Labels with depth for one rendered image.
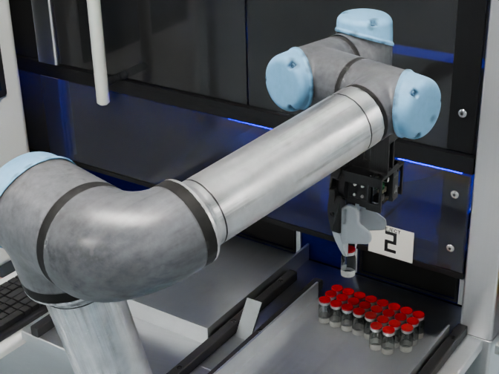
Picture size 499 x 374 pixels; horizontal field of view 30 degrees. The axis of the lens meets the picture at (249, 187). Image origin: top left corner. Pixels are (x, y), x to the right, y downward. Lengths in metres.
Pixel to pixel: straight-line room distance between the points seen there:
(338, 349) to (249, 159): 0.70
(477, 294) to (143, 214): 0.85
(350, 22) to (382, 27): 0.04
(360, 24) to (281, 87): 0.14
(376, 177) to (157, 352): 0.54
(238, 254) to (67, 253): 1.00
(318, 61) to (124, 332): 0.40
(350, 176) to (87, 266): 0.52
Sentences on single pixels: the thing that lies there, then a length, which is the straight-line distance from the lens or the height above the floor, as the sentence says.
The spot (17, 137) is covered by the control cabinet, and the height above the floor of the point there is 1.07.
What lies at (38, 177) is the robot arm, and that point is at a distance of 0.96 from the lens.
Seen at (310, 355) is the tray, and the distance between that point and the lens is 1.59.
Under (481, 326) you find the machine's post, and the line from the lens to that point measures 1.64.
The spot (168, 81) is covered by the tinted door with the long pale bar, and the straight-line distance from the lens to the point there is 1.80.
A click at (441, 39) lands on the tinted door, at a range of 1.48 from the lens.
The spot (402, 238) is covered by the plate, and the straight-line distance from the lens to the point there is 1.62.
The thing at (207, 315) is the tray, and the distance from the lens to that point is 1.69.
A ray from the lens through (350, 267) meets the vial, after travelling 1.41.
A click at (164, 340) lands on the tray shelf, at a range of 1.63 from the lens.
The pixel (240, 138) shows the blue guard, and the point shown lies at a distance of 1.72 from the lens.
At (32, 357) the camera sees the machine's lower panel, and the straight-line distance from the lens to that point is 2.50.
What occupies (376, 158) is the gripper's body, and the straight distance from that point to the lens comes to 1.29.
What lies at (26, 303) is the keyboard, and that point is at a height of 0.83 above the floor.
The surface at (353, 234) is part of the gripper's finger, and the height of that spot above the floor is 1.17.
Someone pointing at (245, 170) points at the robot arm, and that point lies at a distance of 0.94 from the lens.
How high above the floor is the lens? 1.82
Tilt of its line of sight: 26 degrees down
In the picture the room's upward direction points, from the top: 1 degrees counter-clockwise
